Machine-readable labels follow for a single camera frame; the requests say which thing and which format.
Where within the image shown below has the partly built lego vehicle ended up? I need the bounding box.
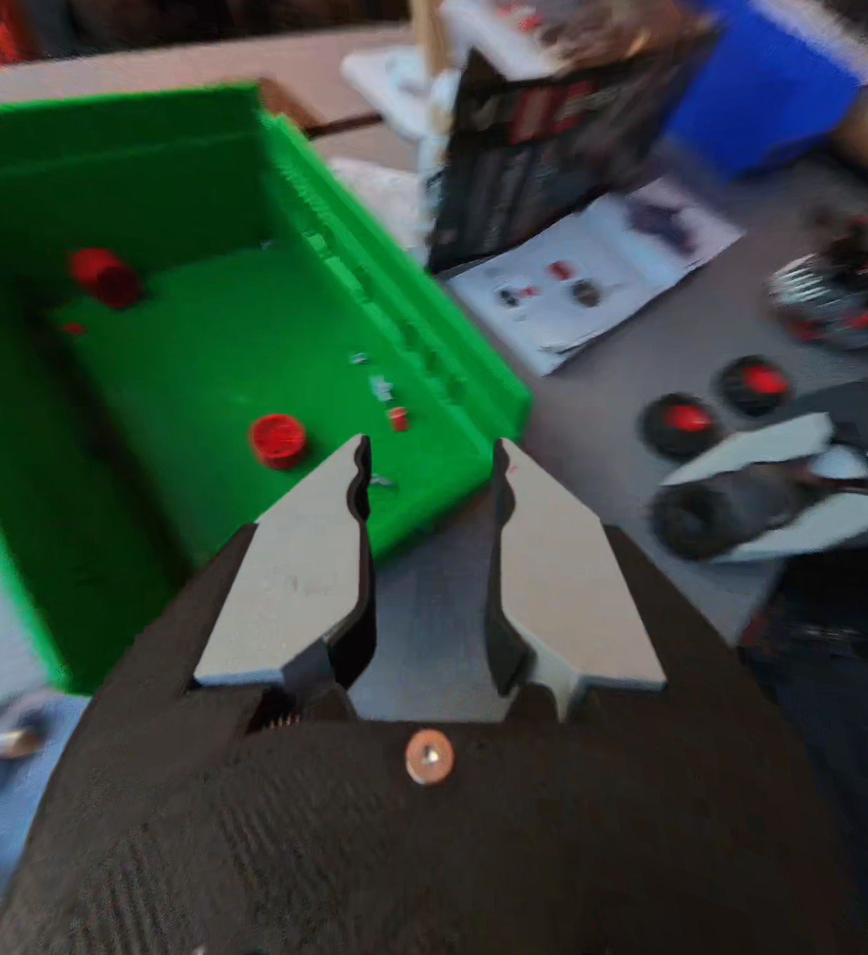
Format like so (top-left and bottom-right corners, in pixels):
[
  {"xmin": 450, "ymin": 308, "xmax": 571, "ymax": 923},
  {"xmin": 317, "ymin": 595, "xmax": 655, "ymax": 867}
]
[{"xmin": 768, "ymin": 205, "xmax": 868, "ymax": 353}]

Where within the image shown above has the black lego tire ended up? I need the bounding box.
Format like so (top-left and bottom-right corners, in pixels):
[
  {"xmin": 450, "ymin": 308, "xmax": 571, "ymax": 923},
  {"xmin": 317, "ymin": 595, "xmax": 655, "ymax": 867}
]
[{"xmin": 649, "ymin": 464, "xmax": 804, "ymax": 562}]

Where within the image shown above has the green plastic bin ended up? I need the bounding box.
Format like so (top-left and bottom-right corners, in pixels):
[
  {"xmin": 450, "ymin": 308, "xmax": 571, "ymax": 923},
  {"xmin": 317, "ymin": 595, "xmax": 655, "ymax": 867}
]
[{"xmin": 0, "ymin": 81, "xmax": 533, "ymax": 696}]

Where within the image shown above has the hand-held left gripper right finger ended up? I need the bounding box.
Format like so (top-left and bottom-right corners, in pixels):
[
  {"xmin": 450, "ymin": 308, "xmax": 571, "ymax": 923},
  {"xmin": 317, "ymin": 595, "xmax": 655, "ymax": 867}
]
[{"xmin": 484, "ymin": 438, "xmax": 668, "ymax": 722}]

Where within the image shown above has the wooden stick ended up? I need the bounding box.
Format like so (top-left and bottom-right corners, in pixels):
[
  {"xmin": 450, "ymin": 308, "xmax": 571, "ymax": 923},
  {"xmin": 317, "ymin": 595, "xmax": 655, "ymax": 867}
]
[{"xmin": 408, "ymin": 0, "xmax": 451, "ymax": 77}]

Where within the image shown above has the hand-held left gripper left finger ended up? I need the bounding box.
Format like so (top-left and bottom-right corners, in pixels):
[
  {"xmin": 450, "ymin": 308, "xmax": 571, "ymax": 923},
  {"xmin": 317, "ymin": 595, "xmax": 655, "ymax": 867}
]
[{"xmin": 193, "ymin": 435, "xmax": 377, "ymax": 691}]

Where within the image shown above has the clear plastic bag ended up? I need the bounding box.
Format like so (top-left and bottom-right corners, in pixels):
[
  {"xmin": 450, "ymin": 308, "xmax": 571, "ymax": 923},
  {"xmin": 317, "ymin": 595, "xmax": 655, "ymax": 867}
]
[{"xmin": 328, "ymin": 155, "xmax": 438, "ymax": 258}]

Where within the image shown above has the black lego wheel red hub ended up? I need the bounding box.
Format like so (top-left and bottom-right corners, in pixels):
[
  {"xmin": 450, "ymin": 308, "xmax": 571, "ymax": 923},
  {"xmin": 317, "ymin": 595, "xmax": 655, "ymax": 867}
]
[
  {"xmin": 641, "ymin": 392, "xmax": 724, "ymax": 461},
  {"xmin": 717, "ymin": 355, "xmax": 794, "ymax": 417}
]

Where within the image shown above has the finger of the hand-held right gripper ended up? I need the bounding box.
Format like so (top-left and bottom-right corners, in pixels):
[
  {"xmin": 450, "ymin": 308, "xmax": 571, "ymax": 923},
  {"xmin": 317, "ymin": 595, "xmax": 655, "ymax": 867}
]
[
  {"xmin": 660, "ymin": 412, "xmax": 836, "ymax": 487},
  {"xmin": 713, "ymin": 491, "xmax": 868, "ymax": 565}
]

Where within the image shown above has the lego instruction booklet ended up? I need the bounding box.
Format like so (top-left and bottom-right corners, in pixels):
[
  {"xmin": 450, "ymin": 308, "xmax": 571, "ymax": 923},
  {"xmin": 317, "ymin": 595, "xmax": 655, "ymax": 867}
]
[{"xmin": 443, "ymin": 178, "xmax": 747, "ymax": 378}]

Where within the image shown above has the white tray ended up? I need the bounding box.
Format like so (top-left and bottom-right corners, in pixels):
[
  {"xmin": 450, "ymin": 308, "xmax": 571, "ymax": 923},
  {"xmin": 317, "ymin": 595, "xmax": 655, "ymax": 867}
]
[{"xmin": 340, "ymin": 43, "xmax": 438, "ymax": 139}]

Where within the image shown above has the person's blue jeans leg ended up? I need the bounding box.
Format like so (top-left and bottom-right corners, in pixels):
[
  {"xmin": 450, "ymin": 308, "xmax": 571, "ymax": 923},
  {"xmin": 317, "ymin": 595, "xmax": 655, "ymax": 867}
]
[{"xmin": 0, "ymin": 688, "xmax": 93, "ymax": 930}]

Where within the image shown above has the blue plastic bin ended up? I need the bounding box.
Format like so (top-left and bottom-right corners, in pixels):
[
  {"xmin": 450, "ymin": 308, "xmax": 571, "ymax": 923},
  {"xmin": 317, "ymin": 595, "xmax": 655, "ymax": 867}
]
[{"xmin": 664, "ymin": 0, "xmax": 866, "ymax": 182}]

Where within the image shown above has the brown mat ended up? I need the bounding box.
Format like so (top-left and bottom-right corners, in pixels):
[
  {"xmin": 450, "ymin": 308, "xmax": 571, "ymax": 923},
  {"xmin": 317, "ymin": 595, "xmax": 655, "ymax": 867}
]
[{"xmin": 258, "ymin": 75, "xmax": 384, "ymax": 140}]

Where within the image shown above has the black lego box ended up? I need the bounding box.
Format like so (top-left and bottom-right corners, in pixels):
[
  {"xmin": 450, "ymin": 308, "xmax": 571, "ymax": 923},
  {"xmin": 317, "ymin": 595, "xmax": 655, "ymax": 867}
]
[{"xmin": 425, "ymin": 30, "xmax": 714, "ymax": 276}]

